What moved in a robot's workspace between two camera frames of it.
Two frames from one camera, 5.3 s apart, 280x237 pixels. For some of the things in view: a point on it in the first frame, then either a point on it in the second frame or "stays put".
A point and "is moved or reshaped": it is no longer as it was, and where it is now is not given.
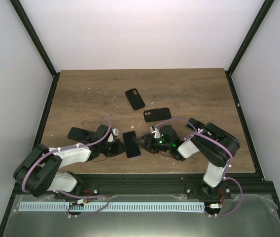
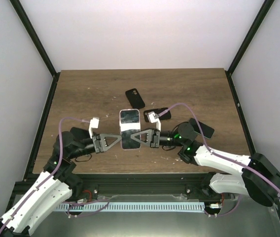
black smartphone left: x=79 y=134 stays put
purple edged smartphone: x=132 y=150 is moved or reshaped
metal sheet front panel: x=244 y=215 stays put
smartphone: x=157 y=114 stays put
